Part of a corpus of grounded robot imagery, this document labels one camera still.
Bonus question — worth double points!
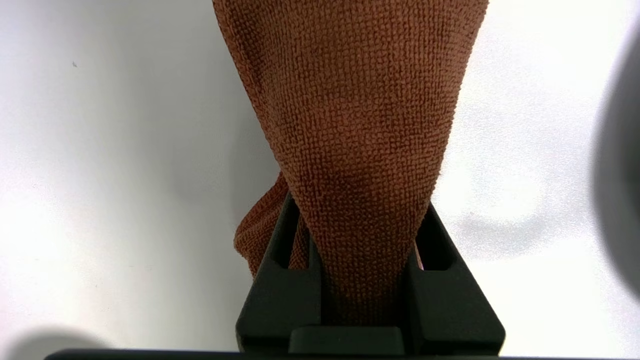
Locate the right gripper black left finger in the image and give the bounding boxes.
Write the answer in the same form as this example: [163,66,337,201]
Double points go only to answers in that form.
[235,192,323,354]

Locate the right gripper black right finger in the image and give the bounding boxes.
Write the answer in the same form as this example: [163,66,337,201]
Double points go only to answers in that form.
[402,202,506,356]

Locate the brown cloth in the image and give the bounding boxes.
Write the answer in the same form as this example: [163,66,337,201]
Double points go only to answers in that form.
[212,0,490,326]

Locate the gray round plate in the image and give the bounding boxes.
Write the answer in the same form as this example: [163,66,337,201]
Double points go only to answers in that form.
[592,35,640,301]

